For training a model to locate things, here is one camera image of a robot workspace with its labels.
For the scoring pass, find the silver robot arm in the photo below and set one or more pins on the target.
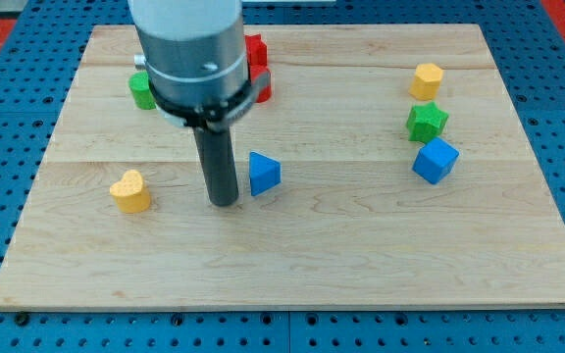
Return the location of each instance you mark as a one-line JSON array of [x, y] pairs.
[[196, 58]]

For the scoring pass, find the red block lower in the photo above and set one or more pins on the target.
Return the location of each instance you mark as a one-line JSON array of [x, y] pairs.
[[260, 77]]

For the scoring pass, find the yellow heart block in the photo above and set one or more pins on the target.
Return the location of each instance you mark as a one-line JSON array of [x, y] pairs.
[[130, 193]]

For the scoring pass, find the blue cube block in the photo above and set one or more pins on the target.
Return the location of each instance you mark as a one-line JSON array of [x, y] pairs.
[[435, 160]]

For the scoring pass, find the red block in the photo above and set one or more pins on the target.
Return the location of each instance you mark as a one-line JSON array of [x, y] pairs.
[[260, 77], [256, 49]]

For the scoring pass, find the wooden board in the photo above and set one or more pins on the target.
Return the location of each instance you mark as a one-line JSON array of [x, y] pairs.
[[351, 227]]

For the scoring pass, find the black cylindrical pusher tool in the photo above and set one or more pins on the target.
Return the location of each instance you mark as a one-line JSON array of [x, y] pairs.
[[218, 166]]

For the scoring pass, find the green star block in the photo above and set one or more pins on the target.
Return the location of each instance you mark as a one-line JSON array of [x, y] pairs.
[[426, 122]]

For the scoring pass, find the green cylinder block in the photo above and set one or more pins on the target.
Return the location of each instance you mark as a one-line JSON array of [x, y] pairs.
[[138, 84]]

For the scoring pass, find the red block upper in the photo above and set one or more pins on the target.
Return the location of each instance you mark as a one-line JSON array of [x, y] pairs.
[[256, 49]]

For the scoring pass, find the yellow hexagon block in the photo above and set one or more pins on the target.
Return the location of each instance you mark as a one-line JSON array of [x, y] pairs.
[[426, 82]]

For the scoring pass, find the blue triangle block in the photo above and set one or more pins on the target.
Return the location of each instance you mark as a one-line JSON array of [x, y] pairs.
[[264, 173]]

